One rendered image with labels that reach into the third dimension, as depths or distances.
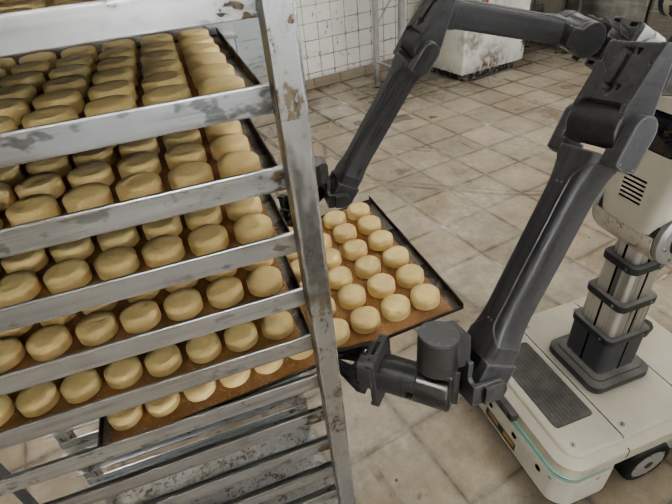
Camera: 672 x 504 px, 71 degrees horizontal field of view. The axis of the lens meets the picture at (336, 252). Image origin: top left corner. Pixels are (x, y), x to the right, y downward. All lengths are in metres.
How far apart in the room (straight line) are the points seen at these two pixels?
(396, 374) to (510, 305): 0.19
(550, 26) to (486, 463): 1.26
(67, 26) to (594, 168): 0.58
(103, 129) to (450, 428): 1.51
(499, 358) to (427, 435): 1.05
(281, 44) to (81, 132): 0.20
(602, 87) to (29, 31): 0.62
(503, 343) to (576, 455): 0.82
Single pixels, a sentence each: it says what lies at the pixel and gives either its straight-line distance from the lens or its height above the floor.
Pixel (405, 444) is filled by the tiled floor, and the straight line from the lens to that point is 1.72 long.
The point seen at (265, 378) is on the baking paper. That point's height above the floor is 0.89.
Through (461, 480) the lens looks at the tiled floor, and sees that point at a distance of 1.68.
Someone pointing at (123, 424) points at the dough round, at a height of 0.88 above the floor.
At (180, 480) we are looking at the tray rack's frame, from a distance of 1.61.
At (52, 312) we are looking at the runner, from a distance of 0.62.
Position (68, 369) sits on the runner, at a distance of 0.67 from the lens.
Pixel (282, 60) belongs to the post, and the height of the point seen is 1.36.
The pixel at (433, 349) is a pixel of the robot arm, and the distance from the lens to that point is 0.64.
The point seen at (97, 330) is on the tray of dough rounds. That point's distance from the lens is 0.68.
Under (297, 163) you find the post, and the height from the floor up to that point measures 1.26.
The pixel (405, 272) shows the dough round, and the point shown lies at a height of 0.93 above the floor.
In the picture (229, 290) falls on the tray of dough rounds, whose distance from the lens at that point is 0.66.
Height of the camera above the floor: 1.47
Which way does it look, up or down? 36 degrees down
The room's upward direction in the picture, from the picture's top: 6 degrees counter-clockwise
